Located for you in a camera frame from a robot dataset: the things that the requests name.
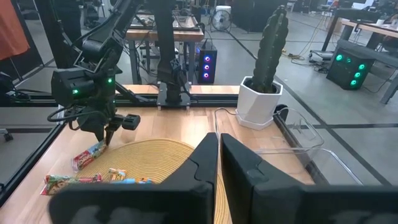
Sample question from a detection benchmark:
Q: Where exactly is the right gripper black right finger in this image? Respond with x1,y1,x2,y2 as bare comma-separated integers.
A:
220,133,398,224

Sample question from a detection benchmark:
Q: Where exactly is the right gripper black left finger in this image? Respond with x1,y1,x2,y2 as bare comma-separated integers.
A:
48,132,219,224

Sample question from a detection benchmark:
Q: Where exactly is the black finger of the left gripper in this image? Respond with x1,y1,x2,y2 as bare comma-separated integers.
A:
104,116,124,146
93,127,106,142

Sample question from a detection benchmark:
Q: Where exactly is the blue and red granola bar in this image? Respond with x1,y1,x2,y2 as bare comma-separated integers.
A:
110,177,154,185

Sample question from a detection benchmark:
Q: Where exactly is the red Chewy granola bar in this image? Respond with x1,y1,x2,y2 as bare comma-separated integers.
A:
71,139,108,172

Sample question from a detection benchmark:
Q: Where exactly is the green and red granola bar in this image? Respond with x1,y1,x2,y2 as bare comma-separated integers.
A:
40,173,103,196

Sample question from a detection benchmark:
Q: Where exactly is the round woven yellow placemat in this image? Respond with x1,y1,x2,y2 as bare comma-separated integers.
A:
75,138,233,224

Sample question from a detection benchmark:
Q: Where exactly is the clear plastic bin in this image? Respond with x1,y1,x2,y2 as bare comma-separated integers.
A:
253,147,364,187
213,106,325,153

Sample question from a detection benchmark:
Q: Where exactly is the office chair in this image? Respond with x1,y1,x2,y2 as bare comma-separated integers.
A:
0,72,31,143

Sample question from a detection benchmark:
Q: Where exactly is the white faceted plant pot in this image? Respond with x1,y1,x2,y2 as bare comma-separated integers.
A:
234,75,284,131

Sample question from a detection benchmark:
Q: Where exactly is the narrow black computer tower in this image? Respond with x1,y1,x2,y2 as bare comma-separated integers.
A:
197,43,218,85

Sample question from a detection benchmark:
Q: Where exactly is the orange cloth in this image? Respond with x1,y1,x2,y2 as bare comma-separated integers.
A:
0,0,31,62

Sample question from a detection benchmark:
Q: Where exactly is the tall green cactus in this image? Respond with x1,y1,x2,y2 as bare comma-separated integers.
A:
250,5,290,94

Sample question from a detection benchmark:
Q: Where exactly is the wide black computer tower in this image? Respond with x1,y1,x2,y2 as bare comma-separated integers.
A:
325,47,376,91

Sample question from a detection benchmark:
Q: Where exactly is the round floor fan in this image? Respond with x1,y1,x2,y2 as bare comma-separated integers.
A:
210,9,233,32

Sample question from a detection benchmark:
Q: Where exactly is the white bucket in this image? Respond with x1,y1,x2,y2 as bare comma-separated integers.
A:
215,4,233,15

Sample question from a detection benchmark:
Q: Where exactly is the wooden top desk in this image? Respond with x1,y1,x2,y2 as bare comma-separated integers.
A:
321,7,398,54

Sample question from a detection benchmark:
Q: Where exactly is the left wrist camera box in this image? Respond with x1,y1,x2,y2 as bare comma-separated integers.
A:
121,113,142,131

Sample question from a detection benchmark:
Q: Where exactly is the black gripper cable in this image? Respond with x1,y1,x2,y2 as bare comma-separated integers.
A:
47,105,109,123

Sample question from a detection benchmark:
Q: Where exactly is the black table frame rail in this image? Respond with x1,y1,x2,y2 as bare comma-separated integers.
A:
0,92,330,208

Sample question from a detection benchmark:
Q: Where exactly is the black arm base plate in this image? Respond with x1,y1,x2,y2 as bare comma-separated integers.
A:
156,81,192,111

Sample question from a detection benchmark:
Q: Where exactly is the black rig frame post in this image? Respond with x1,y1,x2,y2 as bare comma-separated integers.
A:
34,0,82,70

